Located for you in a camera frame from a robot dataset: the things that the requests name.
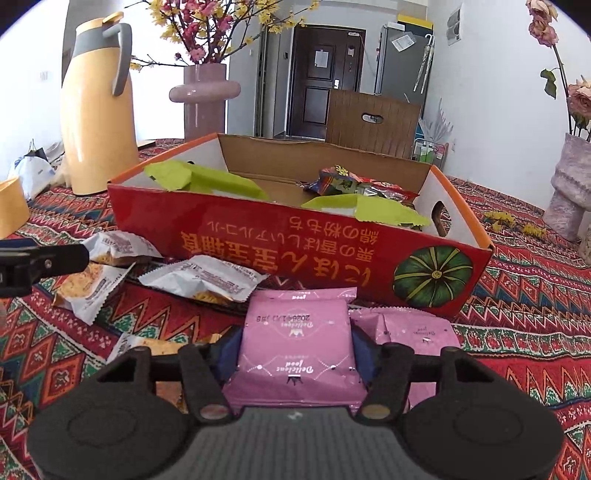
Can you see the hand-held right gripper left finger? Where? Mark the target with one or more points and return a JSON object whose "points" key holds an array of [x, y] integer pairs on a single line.
{"points": [[228, 355]]}

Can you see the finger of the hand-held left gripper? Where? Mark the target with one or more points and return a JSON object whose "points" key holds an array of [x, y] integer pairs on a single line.
{"points": [[60, 258]]}

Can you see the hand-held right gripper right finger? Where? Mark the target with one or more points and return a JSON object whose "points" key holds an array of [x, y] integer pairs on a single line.
{"points": [[364, 355]]}

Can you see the pink snack packet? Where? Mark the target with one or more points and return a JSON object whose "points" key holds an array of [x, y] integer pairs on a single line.
{"points": [[295, 350], [415, 332]]}

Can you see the red cardboard box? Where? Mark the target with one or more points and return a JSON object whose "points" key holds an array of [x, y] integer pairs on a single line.
{"points": [[231, 240]]}

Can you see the green snack packet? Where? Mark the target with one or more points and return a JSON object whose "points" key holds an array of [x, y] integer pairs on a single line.
{"points": [[221, 182], [369, 210]]}

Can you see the colourful chip bag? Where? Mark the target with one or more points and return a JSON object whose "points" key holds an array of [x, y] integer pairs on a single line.
{"points": [[337, 182]]}

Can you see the yellow mug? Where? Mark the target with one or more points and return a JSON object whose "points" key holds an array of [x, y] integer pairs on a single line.
{"points": [[11, 212]]}

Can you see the white plastic bag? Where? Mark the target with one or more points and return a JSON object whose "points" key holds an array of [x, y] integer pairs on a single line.
{"points": [[32, 177]]}

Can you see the beige cloth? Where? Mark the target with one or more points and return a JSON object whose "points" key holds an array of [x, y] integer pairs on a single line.
{"points": [[60, 170]]}

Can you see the yellow thermos jug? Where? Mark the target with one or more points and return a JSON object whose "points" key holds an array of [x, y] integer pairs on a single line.
{"points": [[92, 138]]}

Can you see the fallen yellow flower sprig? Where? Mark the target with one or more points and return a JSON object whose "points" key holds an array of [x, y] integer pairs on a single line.
{"points": [[534, 230], [501, 220]]}

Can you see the storage rack with bottles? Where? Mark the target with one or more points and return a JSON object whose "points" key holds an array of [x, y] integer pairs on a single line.
{"points": [[429, 152]]}

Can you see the white pampas grass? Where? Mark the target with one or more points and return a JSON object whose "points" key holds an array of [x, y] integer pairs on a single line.
{"points": [[436, 124]]}

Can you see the pink vase with flowers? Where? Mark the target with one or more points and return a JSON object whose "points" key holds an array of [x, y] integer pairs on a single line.
{"points": [[318, 106]]}

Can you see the pink and yellow blossom branches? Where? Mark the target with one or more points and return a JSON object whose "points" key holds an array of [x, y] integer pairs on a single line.
{"points": [[198, 37]]}

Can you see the pink textured vase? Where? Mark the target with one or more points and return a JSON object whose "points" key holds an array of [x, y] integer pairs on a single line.
{"points": [[570, 194]]}

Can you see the grey refrigerator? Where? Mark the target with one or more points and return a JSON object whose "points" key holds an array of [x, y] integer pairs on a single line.
{"points": [[397, 74]]}

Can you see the white folded umbrella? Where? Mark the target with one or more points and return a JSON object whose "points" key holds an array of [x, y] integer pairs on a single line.
{"points": [[422, 69]]}

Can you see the white paper notice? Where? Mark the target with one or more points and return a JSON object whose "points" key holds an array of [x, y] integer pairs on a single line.
{"points": [[404, 42], [322, 57]]}

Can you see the yellow box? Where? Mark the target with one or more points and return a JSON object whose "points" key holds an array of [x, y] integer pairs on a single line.
{"points": [[414, 19]]}

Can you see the dried pink rose bouquet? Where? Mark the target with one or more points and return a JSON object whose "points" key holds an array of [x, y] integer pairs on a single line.
{"points": [[542, 27]]}

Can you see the wall poster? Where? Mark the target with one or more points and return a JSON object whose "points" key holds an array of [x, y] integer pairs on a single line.
{"points": [[454, 25]]}

